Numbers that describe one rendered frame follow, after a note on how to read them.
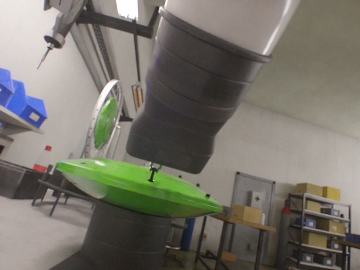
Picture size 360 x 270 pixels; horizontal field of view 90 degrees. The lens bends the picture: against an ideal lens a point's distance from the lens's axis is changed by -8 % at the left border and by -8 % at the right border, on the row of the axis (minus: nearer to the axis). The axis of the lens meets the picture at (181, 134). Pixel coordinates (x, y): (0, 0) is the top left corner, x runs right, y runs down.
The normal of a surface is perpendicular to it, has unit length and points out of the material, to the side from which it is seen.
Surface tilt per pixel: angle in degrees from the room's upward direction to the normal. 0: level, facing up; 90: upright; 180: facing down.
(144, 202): 156
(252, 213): 90
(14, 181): 93
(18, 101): 92
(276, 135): 90
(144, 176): 24
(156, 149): 145
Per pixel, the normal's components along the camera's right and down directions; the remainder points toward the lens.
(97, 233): -0.45, -0.39
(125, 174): 0.23, -0.97
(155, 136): -0.03, 0.57
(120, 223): 0.00, -0.32
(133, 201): -0.15, 0.73
